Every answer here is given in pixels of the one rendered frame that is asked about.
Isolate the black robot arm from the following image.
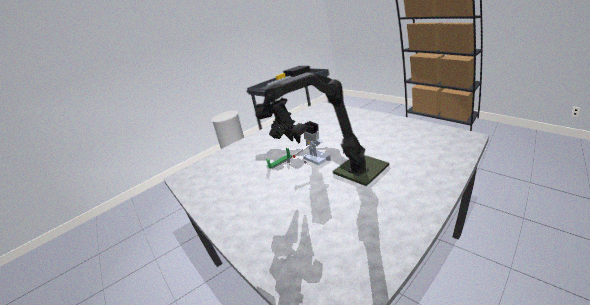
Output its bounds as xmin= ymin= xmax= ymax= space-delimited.
xmin=255 ymin=73 xmax=369 ymax=176

